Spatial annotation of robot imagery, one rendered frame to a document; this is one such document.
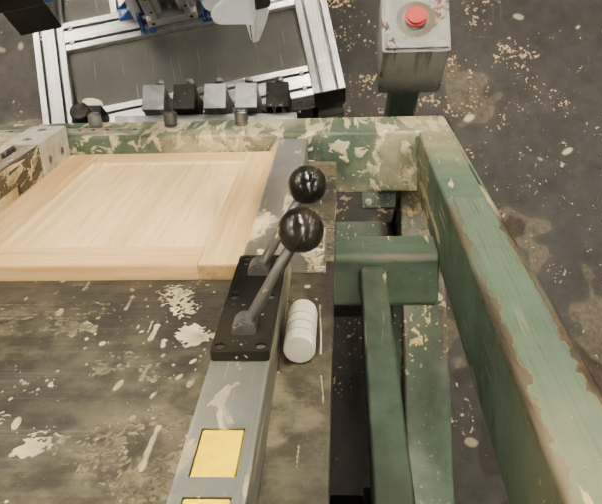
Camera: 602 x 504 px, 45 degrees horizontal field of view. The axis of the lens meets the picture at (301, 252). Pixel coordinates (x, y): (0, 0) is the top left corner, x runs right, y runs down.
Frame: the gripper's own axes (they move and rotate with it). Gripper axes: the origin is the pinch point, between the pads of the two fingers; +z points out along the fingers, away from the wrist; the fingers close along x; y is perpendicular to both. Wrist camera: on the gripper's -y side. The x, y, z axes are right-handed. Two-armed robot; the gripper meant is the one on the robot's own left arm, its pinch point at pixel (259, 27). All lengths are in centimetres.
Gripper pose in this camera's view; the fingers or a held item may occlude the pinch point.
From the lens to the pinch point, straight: 83.4
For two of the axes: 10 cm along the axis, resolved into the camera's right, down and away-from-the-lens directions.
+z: 0.8, 7.2, 6.9
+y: -9.2, 3.2, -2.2
